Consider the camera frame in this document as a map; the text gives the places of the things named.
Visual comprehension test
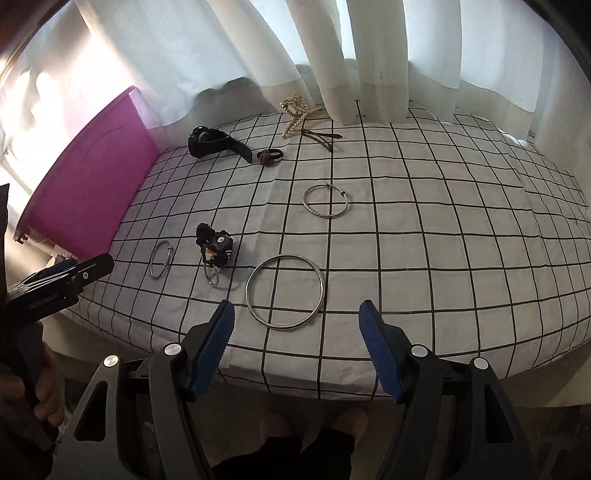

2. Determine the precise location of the black wrist watch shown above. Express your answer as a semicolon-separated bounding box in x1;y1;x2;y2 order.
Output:
187;126;252;163

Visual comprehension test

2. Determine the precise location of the black charm keychain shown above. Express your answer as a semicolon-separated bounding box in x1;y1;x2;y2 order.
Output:
195;223;233;288

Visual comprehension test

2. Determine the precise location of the small silver bangle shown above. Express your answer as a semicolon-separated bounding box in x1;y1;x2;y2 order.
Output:
301;183;351;220

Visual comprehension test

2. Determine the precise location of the silver pouch key ring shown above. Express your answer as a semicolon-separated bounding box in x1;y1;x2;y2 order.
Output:
147;239;175;280

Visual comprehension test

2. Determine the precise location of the white curtain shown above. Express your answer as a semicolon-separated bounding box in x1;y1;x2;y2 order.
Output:
1;1;590;194

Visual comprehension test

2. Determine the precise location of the pink plastic tub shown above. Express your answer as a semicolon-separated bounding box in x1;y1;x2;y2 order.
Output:
13;87;159;260

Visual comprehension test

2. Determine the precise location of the brown hair clip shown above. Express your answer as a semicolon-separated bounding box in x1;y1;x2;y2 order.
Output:
301;129;342;153

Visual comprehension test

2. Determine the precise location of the white black grid tablecloth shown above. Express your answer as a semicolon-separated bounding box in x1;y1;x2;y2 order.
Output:
66;107;590;399

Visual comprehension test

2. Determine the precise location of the person's left hand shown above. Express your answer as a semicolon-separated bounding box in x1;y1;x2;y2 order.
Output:
1;322;64;429

